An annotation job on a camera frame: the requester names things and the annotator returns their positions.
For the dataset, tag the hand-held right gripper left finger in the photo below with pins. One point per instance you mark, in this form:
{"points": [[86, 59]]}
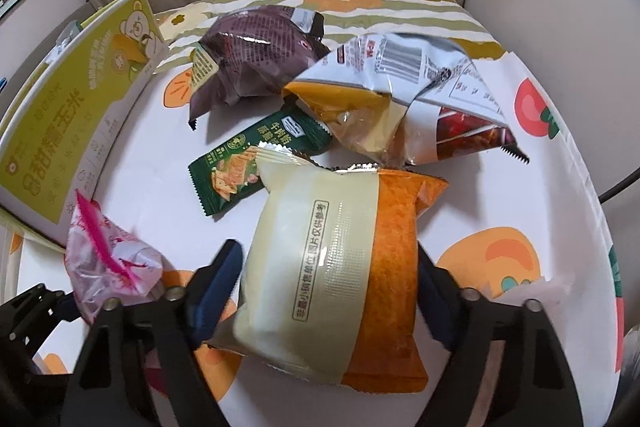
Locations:
{"points": [[220, 289]]}

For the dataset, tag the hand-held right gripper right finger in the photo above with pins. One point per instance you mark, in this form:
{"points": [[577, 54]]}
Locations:
{"points": [[430, 302]]}

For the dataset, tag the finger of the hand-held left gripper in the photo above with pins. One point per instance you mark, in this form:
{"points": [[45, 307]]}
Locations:
{"points": [[50, 302]]}

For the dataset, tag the pink snack packet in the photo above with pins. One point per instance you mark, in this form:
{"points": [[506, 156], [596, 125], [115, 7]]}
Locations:
{"points": [[112, 257]]}

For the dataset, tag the cream orange snack packet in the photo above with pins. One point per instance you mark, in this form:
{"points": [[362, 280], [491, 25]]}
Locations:
{"points": [[325, 277]]}

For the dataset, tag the green cardboard box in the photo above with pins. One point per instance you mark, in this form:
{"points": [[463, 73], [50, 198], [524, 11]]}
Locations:
{"points": [[75, 122]]}

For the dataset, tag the white fruit print table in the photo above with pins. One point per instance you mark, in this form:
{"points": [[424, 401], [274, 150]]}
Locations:
{"points": [[500, 207]]}

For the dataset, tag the dark green snack packet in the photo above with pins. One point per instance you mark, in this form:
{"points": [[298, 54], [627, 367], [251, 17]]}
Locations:
{"points": [[235, 167]]}

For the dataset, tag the silver red snack packet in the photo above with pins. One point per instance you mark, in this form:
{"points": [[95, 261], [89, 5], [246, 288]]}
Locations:
{"points": [[400, 102]]}

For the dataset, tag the black floor lamp pole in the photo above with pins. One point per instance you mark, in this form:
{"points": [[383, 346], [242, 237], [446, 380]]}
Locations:
{"points": [[620, 187]]}

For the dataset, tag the dark purple snack packet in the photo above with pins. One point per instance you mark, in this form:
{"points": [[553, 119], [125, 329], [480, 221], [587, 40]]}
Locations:
{"points": [[250, 57]]}

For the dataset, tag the floral striped blanket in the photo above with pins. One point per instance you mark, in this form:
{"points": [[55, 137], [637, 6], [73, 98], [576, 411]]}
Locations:
{"points": [[400, 7]]}

